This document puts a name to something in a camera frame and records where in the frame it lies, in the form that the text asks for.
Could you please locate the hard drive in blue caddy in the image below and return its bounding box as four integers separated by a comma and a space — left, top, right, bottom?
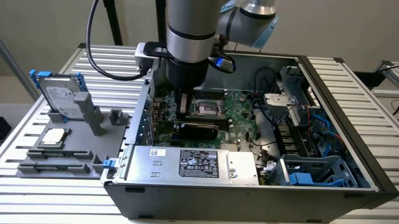
28, 69, 88, 124

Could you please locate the blue data wire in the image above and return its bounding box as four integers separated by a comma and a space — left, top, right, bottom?
310, 112, 346, 147

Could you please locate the black wire bundle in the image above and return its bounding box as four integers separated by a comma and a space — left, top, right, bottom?
252, 67, 279, 94

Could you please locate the grey-blue disk bay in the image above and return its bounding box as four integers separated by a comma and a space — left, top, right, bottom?
268, 154, 358, 189

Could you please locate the blue case latch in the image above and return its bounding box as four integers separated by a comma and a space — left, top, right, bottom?
104, 158, 121, 169

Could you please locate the blue bay lever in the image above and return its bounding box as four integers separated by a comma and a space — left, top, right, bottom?
288, 172, 316, 187

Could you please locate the grey plastic parts rack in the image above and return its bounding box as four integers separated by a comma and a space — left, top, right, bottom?
17, 91, 133, 180

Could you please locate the red wire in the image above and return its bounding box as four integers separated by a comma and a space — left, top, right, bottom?
306, 105, 346, 143

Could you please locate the blue USB plug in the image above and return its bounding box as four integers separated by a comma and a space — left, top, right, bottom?
209, 56, 237, 73

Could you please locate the silver CPU chip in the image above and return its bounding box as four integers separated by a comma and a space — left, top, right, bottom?
41, 128, 67, 144

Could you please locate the black stand pole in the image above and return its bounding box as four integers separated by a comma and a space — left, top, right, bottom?
101, 0, 124, 46
155, 0, 168, 43

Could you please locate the grey power supply unit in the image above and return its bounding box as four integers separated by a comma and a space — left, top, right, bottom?
124, 146, 261, 186

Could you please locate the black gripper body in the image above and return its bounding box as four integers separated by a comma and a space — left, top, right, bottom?
164, 57, 209, 91

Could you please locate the open black PC case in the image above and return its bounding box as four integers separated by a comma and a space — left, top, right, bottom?
100, 49, 399, 220

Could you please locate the silver metal drive cage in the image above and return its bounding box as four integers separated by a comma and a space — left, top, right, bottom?
263, 66, 323, 127

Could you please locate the black graphics card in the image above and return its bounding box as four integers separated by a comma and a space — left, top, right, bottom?
155, 119, 219, 141

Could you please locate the green motherboard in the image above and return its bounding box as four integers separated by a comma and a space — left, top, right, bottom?
152, 88, 281, 165

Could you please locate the metal CPU socket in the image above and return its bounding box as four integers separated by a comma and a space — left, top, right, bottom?
189, 97, 228, 119

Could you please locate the silver hard disk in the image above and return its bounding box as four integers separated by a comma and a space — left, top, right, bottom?
40, 77, 84, 121

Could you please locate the thick black camera cable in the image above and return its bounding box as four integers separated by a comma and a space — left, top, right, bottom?
85, 0, 153, 82

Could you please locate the green RAM stick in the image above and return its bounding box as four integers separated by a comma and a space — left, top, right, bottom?
28, 151, 89, 157

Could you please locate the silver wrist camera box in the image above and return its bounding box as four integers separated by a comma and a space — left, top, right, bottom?
133, 41, 175, 71

